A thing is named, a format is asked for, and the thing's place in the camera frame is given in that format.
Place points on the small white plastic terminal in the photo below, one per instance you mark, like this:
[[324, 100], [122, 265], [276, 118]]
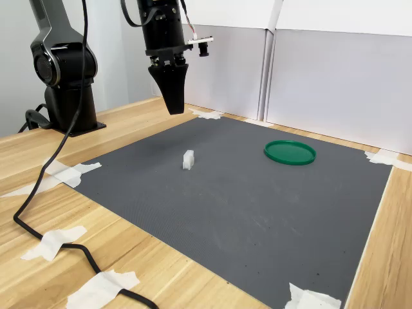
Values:
[[188, 161]]

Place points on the round green lid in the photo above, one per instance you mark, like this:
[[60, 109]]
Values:
[[289, 152]]

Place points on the white tape piece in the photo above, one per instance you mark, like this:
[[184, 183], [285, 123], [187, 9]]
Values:
[[380, 158], [96, 289], [206, 114], [54, 243], [309, 300], [66, 172]]

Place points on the white partition panel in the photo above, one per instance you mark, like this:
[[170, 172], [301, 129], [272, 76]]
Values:
[[225, 71], [338, 83]]

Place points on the dark grey mat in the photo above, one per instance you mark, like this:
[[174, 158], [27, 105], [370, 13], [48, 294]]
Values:
[[225, 212]]

